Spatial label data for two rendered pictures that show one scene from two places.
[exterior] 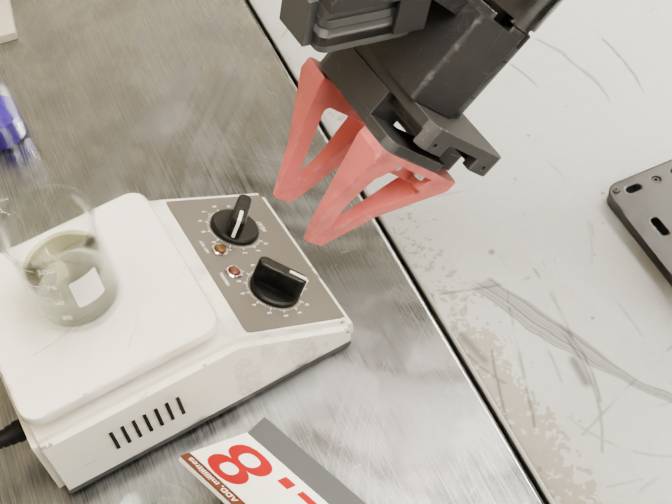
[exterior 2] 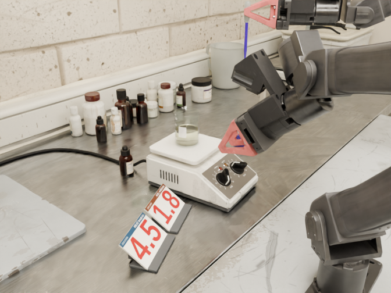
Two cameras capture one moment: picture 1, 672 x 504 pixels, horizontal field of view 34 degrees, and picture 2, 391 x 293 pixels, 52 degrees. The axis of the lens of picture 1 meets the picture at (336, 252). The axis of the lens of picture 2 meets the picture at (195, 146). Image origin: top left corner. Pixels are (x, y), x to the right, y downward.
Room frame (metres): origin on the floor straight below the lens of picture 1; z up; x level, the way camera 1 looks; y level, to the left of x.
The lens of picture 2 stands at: (-0.04, -0.49, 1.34)
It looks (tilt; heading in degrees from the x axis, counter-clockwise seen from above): 25 degrees down; 56
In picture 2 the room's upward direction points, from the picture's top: straight up
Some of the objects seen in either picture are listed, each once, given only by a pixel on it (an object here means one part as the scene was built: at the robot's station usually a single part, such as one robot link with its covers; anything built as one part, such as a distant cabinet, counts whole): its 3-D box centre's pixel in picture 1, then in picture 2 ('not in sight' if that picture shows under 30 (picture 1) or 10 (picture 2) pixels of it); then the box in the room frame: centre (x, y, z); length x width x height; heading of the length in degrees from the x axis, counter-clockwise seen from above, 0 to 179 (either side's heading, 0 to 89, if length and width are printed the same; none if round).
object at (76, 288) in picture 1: (58, 258); (187, 126); (0.37, 0.15, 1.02); 0.06 x 0.05 x 0.08; 62
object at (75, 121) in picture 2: not in sight; (75, 121); (0.25, 0.52, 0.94); 0.03 x 0.03 x 0.08
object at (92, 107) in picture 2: not in sight; (93, 113); (0.31, 0.52, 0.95); 0.06 x 0.06 x 0.11
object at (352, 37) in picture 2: not in sight; (326, 43); (1.52, 0.72, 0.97); 0.37 x 0.31 x 0.14; 17
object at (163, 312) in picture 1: (88, 301); (187, 145); (0.37, 0.15, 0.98); 0.12 x 0.12 x 0.01; 22
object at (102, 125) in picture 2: not in sight; (100, 128); (0.30, 0.45, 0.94); 0.03 x 0.03 x 0.07
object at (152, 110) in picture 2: not in sight; (151, 109); (0.49, 0.53, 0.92); 0.04 x 0.04 x 0.04
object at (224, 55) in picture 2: not in sight; (223, 64); (0.88, 0.67, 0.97); 0.18 x 0.13 x 0.15; 100
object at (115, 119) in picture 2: not in sight; (115, 120); (0.35, 0.47, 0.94); 0.03 x 0.03 x 0.07
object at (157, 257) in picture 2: not in sight; (148, 240); (0.19, -0.01, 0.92); 0.09 x 0.06 x 0.04; 39
